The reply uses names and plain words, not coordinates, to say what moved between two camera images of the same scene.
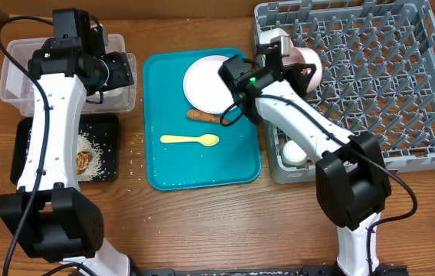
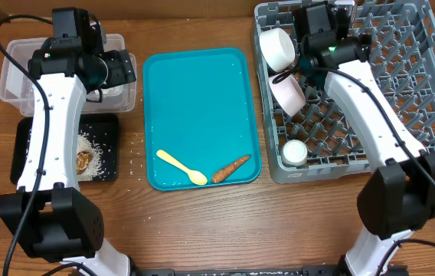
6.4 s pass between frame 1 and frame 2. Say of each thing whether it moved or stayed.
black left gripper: stayed
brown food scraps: stayed
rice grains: stayed
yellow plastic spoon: moved
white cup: stayed
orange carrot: moved
